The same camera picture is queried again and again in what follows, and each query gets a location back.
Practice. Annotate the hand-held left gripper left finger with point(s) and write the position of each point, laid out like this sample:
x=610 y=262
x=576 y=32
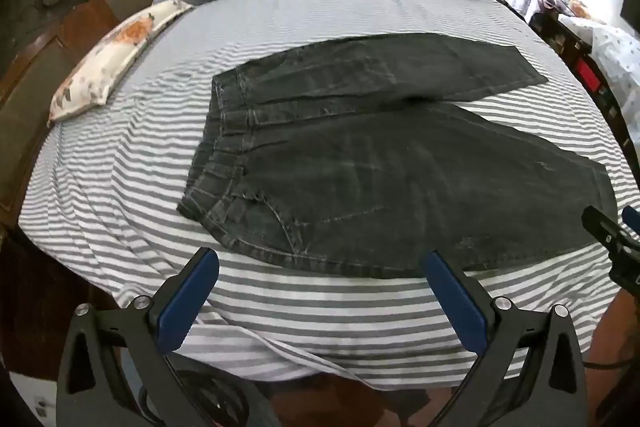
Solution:
x=186 y=294

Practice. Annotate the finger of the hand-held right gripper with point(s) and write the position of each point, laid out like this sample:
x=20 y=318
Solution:
x=607 y=234

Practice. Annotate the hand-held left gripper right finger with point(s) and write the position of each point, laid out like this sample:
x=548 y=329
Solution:
x=457 y=294

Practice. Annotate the black denim pants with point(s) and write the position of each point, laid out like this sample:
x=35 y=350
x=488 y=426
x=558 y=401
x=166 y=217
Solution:
x=380 y=157

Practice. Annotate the grey striped bed sheet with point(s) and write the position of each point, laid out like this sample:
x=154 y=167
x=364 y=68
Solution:
x=150 y=187

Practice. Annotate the floral pillow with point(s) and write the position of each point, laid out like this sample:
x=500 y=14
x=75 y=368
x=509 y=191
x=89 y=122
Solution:
x=107 y=54

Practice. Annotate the carved wooden headboard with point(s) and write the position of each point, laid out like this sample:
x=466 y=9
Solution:
x=55 y=32

